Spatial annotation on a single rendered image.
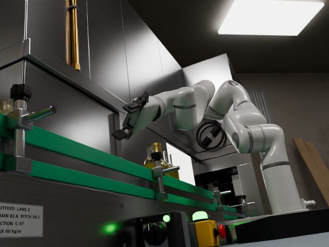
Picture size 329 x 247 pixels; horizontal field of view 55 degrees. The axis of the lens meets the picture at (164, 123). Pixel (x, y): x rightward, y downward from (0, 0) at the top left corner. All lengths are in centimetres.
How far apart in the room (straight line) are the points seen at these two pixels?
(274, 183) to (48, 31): 90
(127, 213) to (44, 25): 74
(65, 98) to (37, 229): 70
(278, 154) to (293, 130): 461
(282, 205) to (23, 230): 81
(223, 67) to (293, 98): 356
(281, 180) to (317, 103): 519
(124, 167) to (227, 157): 164
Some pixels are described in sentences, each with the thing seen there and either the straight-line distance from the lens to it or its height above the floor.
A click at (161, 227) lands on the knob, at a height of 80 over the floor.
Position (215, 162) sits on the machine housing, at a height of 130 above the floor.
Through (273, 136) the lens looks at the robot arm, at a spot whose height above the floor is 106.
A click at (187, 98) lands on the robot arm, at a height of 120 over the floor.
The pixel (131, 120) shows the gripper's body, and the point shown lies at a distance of 93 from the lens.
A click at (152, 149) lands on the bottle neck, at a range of 121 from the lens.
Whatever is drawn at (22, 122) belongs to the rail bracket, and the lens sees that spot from 47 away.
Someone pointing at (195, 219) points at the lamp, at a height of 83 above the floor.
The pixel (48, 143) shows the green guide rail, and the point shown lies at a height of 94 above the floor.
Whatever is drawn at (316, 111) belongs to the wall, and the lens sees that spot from 613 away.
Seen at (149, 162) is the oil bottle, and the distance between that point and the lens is 118.
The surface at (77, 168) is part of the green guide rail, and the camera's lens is 58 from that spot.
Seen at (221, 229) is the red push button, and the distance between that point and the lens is 94.
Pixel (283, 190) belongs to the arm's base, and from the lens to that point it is 108.
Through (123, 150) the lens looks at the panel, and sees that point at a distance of 128.
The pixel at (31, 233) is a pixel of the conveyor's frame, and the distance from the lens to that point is 46.
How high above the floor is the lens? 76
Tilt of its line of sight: 22 degrees up
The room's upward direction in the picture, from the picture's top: 8 degrees counter-clockwise
